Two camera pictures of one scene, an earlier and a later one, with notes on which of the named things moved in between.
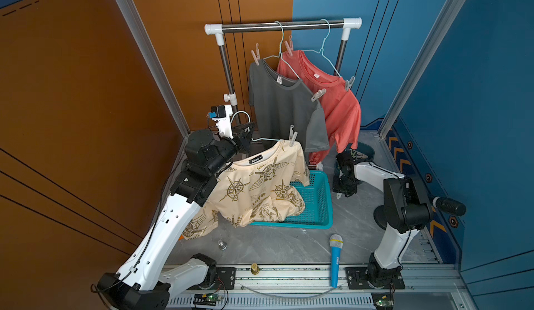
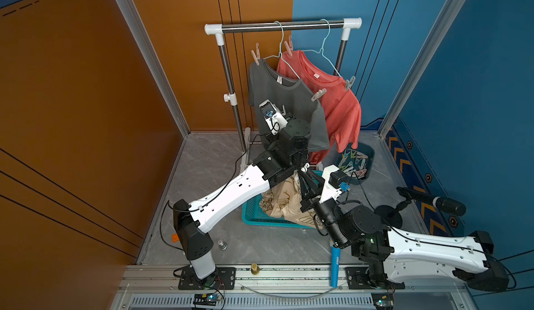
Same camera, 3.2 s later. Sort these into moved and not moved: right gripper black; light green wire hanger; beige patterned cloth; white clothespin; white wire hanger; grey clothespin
Moved: beige patterned cloth; right gripper black
Not moved: white clothespin; white wire hanger; grey clothespin; light green wire hanger
